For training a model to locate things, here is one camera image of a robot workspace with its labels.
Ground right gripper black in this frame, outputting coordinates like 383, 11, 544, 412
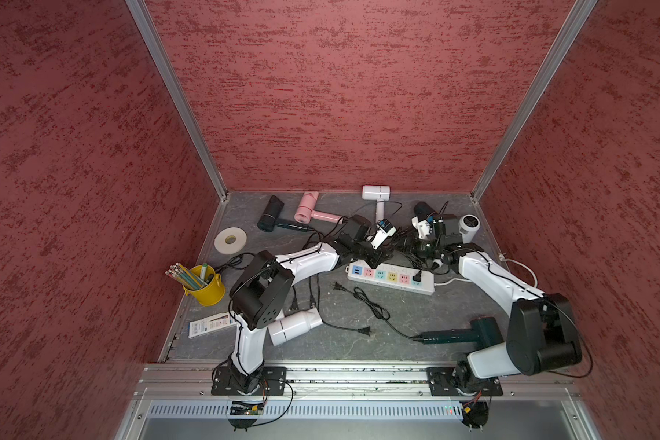
389, 232, 445, 263

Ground dark green hair dryer back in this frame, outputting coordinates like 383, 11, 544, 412
414, 201, 437, 222

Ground white round hair dryer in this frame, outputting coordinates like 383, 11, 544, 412
458, 214, 481, 244

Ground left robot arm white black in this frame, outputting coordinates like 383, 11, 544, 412
228, 216, 397, 381

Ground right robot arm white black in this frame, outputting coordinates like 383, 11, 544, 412
414, 238, 583, 383

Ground white power strip coloured sockets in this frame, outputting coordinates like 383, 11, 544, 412
346, 260, 436, 295

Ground white square hair dryer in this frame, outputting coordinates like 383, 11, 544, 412
362, 185, 391, 222

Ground pink hair dryer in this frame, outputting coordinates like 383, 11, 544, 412
293, 192, 341, 225

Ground black hair dryer far left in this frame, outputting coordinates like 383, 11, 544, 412
257, 195, 312, 233

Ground white hair dryer front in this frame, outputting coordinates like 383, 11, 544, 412
268, 308, 324, 347

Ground white tape roll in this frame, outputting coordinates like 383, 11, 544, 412
214, 227, 248, 255

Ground yellow cup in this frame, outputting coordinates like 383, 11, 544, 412
183, 264, 226, 306

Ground white paper box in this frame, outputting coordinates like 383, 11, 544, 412
188, 313, 237, 339

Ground bundle of pencils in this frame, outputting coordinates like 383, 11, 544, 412
165, 263, 207, 291

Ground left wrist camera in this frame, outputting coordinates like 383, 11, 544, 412
370, 218, 397, 249

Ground black cord of front green dryer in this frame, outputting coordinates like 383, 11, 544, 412
332, 281, 422, 339

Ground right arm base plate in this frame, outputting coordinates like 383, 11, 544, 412
425, 365, 503, 398

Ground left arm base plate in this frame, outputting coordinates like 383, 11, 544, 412
210, 365, 288, 397

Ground aluminium front rail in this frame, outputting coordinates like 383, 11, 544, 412
116, 361, 600, 439

